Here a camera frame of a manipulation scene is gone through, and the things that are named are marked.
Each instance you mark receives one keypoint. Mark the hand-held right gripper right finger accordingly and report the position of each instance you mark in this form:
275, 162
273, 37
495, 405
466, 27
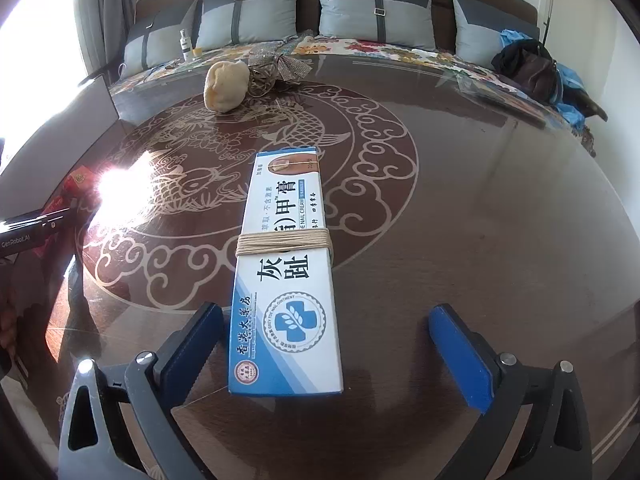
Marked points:
465, 360

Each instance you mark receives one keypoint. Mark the brown sofa backrest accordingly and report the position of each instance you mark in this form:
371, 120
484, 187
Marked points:
310, 5

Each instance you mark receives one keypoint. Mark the dark bag with blue cloth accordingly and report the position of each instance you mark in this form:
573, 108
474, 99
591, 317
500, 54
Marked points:
570, 85

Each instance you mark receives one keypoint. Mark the red snack packet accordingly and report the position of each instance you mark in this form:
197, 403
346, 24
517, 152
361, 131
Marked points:
75, 185

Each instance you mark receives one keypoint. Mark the white pump bottle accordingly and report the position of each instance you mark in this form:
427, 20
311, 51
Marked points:
185, 45

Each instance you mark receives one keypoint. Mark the person's left hand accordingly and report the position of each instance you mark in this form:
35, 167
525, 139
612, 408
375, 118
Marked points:
7, 325

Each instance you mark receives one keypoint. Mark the silver glitter bow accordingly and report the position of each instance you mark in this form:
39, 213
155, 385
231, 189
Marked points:
285, 67

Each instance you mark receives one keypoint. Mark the black chair armrest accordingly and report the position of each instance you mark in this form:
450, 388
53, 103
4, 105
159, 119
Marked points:
94, 76

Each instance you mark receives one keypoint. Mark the floral blanket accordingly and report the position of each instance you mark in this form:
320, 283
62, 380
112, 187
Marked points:
400, 55

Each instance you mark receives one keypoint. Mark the cream knitted cloth bundle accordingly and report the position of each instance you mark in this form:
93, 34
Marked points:
225, 87

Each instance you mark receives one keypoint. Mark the brown patterned glass desktop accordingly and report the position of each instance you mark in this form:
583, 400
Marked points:
450, 220

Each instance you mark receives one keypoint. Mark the blue white ointment box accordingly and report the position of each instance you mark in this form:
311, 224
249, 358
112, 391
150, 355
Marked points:
287, 310

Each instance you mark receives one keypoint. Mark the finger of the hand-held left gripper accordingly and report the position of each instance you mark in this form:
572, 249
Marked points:
40, 219

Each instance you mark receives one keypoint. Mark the brown leather bag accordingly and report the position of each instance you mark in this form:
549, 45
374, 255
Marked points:
530, 72

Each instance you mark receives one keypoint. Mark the grey curtain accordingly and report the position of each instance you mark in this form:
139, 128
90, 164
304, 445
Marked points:
105, 10

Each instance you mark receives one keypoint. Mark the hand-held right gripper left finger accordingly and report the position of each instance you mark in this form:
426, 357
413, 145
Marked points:
192, 355

